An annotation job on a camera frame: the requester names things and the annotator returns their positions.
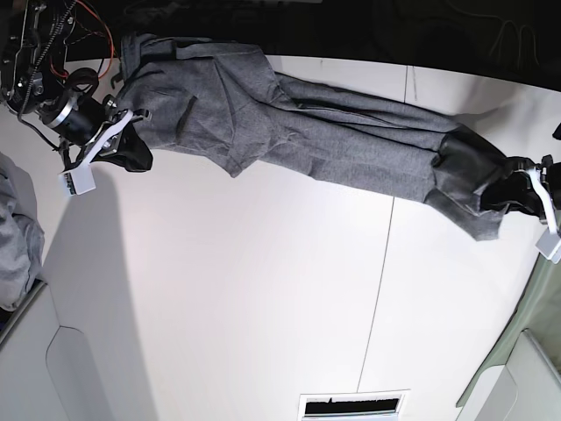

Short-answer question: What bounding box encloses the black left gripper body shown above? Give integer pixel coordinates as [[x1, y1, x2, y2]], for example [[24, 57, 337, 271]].
[[541, 155, 561, 206]]

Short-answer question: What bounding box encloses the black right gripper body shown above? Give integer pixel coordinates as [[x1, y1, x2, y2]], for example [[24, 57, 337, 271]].
[[39, 94, 123, 156]]

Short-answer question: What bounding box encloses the grey t-shirt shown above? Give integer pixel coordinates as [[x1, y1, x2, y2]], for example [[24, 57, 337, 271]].
[[117, 34, 506, 240]]

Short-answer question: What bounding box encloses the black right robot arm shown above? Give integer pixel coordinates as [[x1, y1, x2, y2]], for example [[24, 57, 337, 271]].
[[1, 1, 153, 173]]

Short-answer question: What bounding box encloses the pile of grey clothes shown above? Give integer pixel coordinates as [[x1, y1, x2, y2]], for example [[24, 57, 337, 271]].
[[1, 155, 45, 311]]

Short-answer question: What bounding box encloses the white bin right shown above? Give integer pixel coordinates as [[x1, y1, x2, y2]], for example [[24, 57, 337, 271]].
[[455, 328, 561, 421]]

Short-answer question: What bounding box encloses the white bin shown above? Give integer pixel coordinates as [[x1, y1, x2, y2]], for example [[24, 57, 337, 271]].
[[455, 328, 561, 421], [0, 280, 115, 421]]

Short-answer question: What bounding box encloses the white bin left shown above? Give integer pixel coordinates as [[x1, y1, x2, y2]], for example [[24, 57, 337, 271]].
[[0, 280, 115, 421]]

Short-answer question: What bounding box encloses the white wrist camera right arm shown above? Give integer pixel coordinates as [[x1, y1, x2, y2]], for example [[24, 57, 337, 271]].
[[59, 110, 150, 196]]

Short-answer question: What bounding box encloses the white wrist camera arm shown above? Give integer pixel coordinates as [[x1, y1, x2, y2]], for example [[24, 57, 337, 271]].
[[515, 158, 560, 264], [59, 110, 150, 196]]

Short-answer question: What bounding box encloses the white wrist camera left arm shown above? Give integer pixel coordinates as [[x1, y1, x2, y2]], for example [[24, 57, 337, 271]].
[[515, 158, 560, 264]]

